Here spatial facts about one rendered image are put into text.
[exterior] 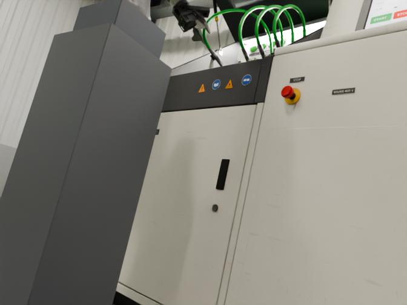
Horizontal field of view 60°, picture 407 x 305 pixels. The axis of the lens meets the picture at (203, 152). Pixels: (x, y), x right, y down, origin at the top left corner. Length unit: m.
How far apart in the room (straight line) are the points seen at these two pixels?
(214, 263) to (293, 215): 0.29
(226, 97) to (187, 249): 0.53
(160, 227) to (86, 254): 0.45
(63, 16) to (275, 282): 8.41
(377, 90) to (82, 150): 0.72
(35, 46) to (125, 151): 7.59
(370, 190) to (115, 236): 0.63
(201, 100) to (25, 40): 7.22
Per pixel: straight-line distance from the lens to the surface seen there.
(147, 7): 1.10
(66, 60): 1.00
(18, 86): 8.17
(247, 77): 1.22
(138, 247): 1.37
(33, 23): 8.53
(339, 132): 0.97
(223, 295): 1.08
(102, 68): 0.88
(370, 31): 1.07
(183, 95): 1.41
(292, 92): 1.04
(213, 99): 1.28
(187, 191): 1.23
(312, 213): 0.94
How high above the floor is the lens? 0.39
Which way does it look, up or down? 11 degrees up
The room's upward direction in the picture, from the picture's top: 13 degrees clockwise
